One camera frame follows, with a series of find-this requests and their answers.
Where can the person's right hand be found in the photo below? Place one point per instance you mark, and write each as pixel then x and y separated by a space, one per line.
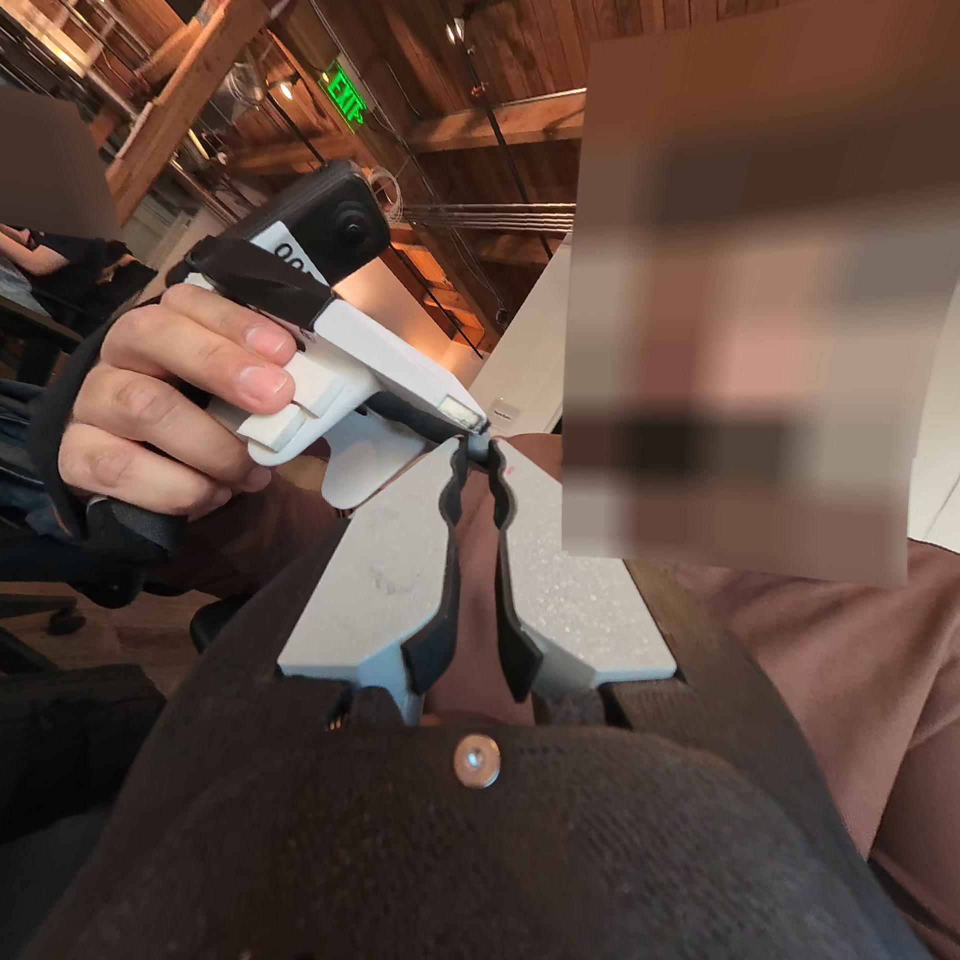
pixel 150 405

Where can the green exit sign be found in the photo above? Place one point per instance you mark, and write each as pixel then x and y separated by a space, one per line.
pixel 341 94

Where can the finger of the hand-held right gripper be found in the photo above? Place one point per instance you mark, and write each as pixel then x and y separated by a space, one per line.
pixel 367 469
pixel 390 352

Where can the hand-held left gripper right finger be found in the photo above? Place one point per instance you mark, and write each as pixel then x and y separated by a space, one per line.
pixel 585 615

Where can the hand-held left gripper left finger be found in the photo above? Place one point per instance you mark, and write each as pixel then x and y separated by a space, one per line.
pixel 375 592

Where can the ceiling spot lamp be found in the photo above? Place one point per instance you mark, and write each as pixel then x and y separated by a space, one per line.
pixel 285 88
pixel 455 30

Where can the black office chair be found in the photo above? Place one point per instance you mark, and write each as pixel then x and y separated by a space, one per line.
pixel 112 585

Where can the grey holed connector piece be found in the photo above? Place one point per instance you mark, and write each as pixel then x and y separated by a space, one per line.
pixel 478 448

